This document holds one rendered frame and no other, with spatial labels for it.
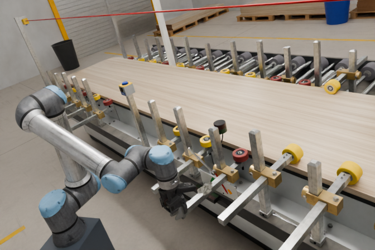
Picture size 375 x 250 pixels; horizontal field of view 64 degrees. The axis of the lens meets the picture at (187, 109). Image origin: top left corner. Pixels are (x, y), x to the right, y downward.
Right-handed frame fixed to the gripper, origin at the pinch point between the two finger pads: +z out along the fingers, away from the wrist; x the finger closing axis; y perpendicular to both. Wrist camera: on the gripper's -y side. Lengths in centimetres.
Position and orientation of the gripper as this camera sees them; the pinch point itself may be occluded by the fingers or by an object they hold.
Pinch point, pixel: (183, 215)
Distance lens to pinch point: 143.1
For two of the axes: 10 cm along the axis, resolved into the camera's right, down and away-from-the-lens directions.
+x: 6.5, 2.0, -7.3
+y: -7.3, 4.3, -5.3
